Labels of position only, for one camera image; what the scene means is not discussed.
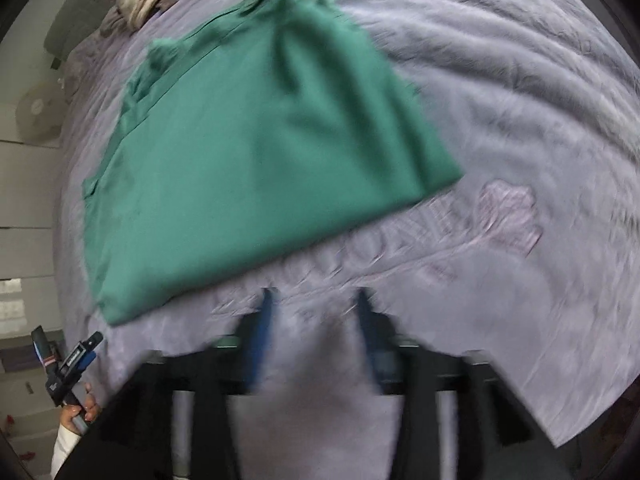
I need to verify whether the green garment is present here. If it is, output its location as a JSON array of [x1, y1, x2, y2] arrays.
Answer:
[[84, 0, 462, 325]]

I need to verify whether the white sleeved left forearm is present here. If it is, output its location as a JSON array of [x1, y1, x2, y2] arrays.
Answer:
[[50, 425, 80, 479]]

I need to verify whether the person's left hand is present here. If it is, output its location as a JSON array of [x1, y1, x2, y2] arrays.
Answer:
[[60, 382, 101, 432]]

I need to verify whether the lavender fleece blanket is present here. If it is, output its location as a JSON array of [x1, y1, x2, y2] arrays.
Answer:
[[52, 0, 640, 480]]

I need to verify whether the white standing fan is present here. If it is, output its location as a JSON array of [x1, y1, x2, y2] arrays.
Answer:
[[15, 80, 67, 145]]

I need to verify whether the grey padded headboard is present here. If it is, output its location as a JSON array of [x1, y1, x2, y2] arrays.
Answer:
[[43, 0, 116, 61]]

